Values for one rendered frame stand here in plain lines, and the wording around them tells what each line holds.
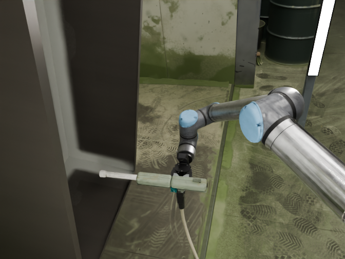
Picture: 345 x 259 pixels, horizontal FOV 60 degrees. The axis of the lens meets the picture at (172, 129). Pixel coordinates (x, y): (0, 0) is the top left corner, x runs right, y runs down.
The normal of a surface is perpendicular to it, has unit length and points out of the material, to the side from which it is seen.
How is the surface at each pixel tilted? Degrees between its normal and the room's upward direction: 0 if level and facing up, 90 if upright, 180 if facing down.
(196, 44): 90
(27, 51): 90
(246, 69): 90
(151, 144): 0
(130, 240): 0
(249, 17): 90
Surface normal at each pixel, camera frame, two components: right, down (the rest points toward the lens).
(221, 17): -0.24, 0.62
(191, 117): -0.12, -0.69
